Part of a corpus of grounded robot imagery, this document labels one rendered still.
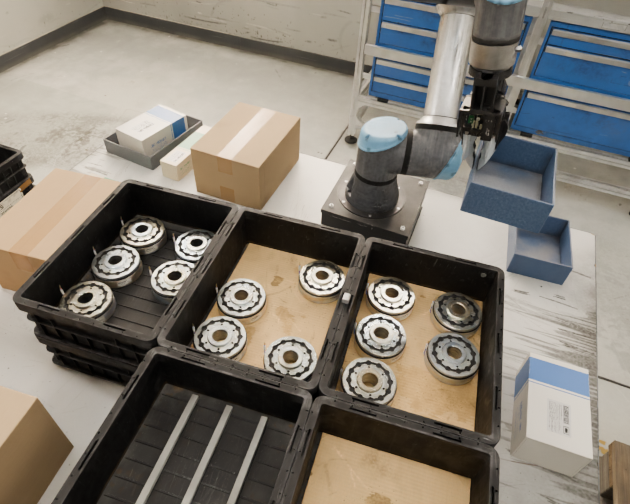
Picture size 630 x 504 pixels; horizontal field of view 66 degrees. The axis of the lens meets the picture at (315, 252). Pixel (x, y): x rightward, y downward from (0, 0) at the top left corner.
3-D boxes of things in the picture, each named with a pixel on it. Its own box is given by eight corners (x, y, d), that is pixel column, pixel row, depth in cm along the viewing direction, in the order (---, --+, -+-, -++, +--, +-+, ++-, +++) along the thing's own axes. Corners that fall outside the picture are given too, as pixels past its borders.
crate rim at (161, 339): (241, 212, 114) (241, 205, 112) (365, 242, 109) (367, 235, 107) (155, 351, 87) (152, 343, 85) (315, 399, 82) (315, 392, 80)
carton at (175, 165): (205, 139, 171) (203, 124, 167) (220, 144, 169) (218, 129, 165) (163, 176, 155) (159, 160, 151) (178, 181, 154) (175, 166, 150)
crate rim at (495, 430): (365, 242, 109) (367, 235, 107) (501, 275, 104) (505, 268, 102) (315, 399, 82) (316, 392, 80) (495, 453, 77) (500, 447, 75)
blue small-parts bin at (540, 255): (508, 225, 147) (516, 207, 142) (559, 237, 145) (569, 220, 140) (505, 271, 134) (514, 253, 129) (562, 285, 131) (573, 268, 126)
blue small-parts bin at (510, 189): (474, 156, 107) (484, 129, 102) (543, 175, 104) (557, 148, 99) (459, 210, 94) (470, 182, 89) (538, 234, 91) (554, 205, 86)
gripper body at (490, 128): (453, 139, 88) (461, 74, 80) (463, 118, 94) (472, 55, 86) (497, 146, 85) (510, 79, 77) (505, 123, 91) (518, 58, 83)
